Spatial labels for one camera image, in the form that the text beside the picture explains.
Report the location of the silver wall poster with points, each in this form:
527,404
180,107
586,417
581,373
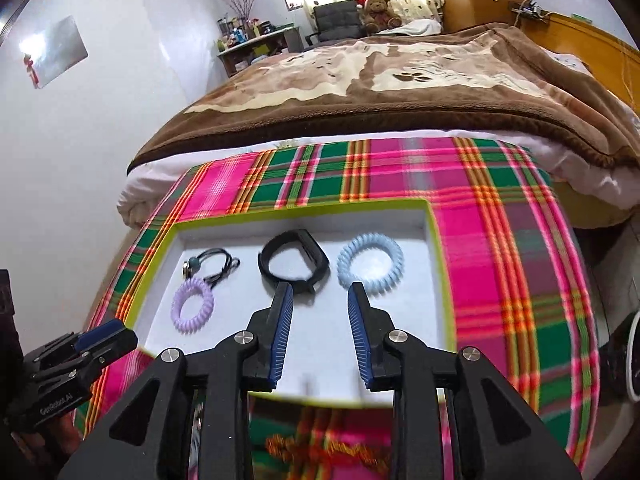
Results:
55,52

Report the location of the brown patterned blanket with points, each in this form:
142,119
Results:
350,100

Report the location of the white round object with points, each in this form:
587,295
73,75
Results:
631,360

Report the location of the white pillow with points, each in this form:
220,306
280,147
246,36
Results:
415,27

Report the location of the black wristband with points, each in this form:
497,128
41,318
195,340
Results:
265,262

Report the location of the grey chair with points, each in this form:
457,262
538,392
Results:
332,20

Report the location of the wooden headboard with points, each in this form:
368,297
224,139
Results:
575,35

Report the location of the floral pillow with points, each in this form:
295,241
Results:
575,65

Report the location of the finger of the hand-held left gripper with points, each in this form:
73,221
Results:
102,334
116,344

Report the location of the pink green plaid cloth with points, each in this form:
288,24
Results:
500,260

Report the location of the wooden desk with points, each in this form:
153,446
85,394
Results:
250,46

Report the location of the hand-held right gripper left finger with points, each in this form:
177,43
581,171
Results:
282,330

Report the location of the brown teddy bear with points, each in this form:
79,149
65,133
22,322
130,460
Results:
377,15

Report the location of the vase of bare branches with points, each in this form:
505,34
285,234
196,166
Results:
245,0

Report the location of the white tray with yellow-green rim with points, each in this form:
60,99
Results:
400,310

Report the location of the red hanging ornament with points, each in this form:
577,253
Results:
32,72

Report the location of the cluster of bottles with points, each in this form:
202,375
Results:
237,35

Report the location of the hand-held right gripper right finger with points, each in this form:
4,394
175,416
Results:
360,335

